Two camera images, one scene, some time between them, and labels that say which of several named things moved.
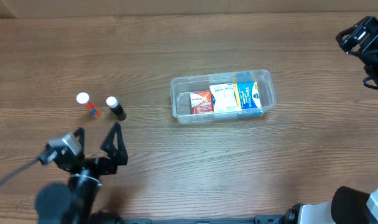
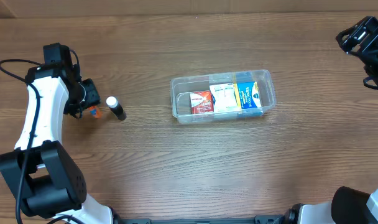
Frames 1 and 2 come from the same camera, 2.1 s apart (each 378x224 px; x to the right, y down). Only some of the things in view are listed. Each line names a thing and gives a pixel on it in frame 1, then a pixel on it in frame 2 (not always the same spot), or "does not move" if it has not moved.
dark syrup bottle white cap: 115,107 does not move
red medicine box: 201,102 does not move
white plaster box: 224,97 does not move
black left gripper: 99,163 -> 91,94
